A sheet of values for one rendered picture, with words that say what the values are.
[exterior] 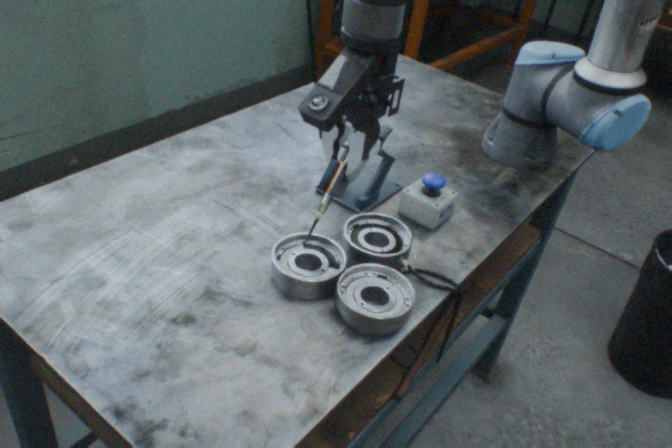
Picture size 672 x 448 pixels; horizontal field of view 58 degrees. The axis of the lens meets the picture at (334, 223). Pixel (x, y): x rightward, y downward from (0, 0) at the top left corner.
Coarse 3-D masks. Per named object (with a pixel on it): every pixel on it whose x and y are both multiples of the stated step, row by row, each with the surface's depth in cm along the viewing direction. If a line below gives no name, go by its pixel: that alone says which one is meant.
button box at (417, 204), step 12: (420, 180) 103; (408, 192) 100; (420, 192) 100; (432, 192) 100; (444, 192) 101; (456, 192) 101; (408, 204) 100; (420, 204) 99; (432, 204) 98; (444, 204) 98; (408, 216) 101; (420, 216) 100; (432, 216) 98; (444, 216) 101; (432, 228) 99
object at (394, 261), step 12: (360, 216) 94; (372, 216) 94; (384, 216) 94; (348, 228) 92; (372, 228) 93; (396, 228) 94; (408, 228) 92; (348, 240) 88; (360, 240) 90; (372, 240) 94; (384, 240) 93; (408, 240) 92; (348, 252) 89; (360, 252) 87; (408, 252) 89; (384, 264) 87; (396, 264) 88
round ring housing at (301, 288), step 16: (288, 240) 87; (304, 240) 88; (320, 240) 88; (272, 256) 83; (304, 256) 87; (320, 256) 86; (272, 272) 83; (304, 272) 83; (320, 272) 83; (336, 272) 83; (288, 288) 81; (304, 288) 81; (320, 288) 81
